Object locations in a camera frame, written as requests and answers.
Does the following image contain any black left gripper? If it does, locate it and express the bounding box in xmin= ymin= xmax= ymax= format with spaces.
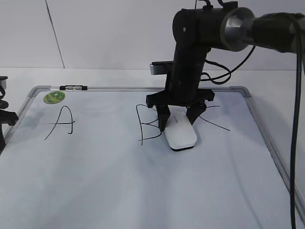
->
xmin=0 ymin=76 xmax=19 ymax=153

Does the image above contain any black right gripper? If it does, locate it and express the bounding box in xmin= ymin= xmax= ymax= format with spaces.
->
xmin=146 ymin=44 xmax=214 ymax=132

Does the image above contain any white whiteboard eraser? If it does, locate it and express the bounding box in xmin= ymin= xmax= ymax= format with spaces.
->
xmin=164 ymin=110 xmax=197 ymax=151

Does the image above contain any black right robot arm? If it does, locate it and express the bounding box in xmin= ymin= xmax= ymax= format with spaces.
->
xmin=146 ymin=1 xmax=305 ymax=131

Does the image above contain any green round magnet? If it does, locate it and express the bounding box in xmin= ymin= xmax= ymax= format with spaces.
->
xmin=43 ymin=91 xmax=66 ymax=104

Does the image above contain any black and clear marker pen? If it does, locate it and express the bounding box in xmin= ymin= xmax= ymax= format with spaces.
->
xmin=50 ymin=85 xmax=88 ymax=91

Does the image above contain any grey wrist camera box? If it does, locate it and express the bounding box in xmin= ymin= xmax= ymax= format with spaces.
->
xmin=150 ymin=61 xmax=173 ymax=75

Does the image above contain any white whiteboard with grey frame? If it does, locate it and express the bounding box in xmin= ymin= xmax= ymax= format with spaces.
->
xmin=0 ymin=87 xmax=291 ymax=229

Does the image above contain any black cable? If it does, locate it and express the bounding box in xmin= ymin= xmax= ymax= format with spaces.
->
xmin=290 ymin=14 xmax=304 ymax=229

